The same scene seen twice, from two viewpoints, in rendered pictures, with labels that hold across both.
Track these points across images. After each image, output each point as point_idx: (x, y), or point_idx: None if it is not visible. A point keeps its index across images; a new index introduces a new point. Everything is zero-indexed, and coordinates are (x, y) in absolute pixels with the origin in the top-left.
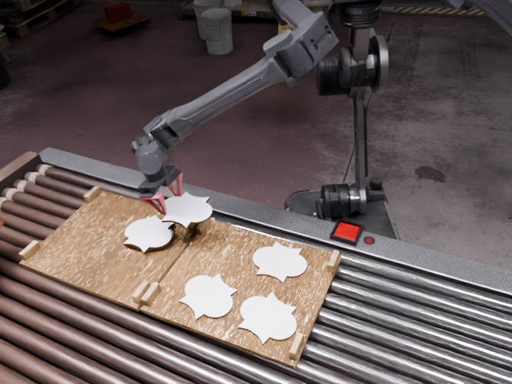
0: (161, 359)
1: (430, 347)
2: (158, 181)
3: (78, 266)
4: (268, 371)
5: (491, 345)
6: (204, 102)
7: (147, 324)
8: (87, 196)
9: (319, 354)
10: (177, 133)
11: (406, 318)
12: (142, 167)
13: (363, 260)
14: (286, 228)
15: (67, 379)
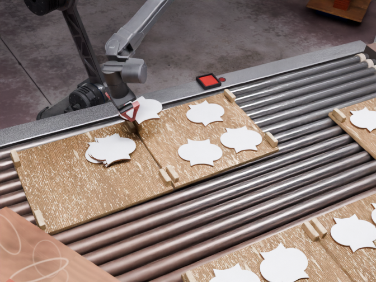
0: (220, 198)
1: (305, 105)
2: (129, 93)
3: (93, 201)
4: (271, 160)
5: (318, 90)
6: (151, 14)
7: (188, 191)
8: (18, 160)
9: (277, 139)
10: (133, 47)
11: (282, 101)
12: (141, 79)
13: (234, 89)
14: (175, 98)
15: (194, 247)
